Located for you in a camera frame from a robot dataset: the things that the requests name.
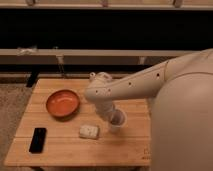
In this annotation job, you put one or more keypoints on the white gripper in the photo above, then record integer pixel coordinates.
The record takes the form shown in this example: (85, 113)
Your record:
(105, 110)

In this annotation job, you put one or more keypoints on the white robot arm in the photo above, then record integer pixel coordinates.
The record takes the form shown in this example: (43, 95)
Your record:
(182, 112)

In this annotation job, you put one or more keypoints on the orange ceramic bowl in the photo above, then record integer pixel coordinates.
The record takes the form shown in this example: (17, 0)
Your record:
(62, 103)

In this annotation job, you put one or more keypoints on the white rectangular box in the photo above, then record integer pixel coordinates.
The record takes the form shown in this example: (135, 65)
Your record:
(89, 131)

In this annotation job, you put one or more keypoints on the wooden table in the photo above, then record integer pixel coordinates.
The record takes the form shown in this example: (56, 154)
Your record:
(63, 145)

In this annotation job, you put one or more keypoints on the black smartphone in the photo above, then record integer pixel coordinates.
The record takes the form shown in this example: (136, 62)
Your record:
(38, 140)

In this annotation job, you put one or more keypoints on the long grey bench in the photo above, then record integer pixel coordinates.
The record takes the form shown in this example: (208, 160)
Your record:
(25, 65)

